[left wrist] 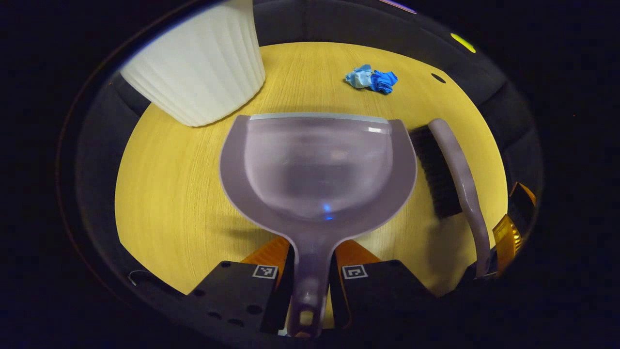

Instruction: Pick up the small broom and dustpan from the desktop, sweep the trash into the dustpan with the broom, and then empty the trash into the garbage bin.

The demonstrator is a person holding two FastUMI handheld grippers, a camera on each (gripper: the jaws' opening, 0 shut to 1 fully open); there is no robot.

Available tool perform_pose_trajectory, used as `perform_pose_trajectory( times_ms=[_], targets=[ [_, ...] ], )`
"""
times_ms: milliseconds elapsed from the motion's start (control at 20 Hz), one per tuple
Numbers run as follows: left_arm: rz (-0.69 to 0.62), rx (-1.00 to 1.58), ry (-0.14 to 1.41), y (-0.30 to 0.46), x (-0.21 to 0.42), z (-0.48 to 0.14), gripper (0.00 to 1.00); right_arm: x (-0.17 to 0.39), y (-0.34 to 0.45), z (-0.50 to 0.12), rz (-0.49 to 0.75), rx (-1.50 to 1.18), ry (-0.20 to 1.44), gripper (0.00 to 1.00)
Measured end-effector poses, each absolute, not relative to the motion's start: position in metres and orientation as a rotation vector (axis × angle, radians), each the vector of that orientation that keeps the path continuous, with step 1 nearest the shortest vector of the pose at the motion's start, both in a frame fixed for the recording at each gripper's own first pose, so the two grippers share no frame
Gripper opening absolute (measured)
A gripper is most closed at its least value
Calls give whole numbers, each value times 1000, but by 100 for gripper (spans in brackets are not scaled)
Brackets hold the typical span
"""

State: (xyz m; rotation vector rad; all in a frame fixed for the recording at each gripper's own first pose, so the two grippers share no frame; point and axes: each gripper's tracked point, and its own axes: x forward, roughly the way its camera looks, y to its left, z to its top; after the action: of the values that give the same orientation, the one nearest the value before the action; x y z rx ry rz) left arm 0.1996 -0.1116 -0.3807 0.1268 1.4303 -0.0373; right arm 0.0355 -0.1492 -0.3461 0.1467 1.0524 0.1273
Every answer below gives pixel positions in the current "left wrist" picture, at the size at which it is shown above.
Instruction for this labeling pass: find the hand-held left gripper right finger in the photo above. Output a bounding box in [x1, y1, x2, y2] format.
[329, 239, 436, 330]

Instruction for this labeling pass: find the light blue paper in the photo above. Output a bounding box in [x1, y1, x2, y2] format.
[345, 64, 373, 89]

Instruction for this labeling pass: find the white ribbed garbage bin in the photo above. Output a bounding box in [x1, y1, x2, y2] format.
[120, 0, 266, 127]

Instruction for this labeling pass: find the pink plastic dustpan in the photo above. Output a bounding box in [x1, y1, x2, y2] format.
[219, 112, 418, 338]

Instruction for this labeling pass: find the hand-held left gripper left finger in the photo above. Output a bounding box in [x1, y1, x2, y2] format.
[186, 236, 295, 336]

